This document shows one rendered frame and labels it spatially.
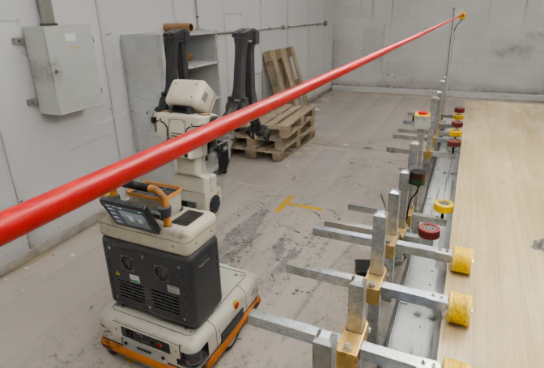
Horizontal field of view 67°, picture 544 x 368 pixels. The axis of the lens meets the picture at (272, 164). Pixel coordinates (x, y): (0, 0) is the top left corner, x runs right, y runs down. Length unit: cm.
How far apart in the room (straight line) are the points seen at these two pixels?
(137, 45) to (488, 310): 332
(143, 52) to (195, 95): 183
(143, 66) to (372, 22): 640
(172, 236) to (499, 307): 126
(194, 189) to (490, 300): 145
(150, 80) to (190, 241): 223
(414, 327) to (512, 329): 45
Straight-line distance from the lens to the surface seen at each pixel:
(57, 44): 330
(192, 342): 211
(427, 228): 171
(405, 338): 163
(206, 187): 219
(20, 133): 342
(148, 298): 220
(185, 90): 213
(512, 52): 931
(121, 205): 189
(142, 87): 394
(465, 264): 144
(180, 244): 188
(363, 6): 949
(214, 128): 18
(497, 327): 131
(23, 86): 342
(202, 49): 456
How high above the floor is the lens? 169
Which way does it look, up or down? 20 degrees down
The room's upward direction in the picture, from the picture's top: 2 degrees counter-clockwise
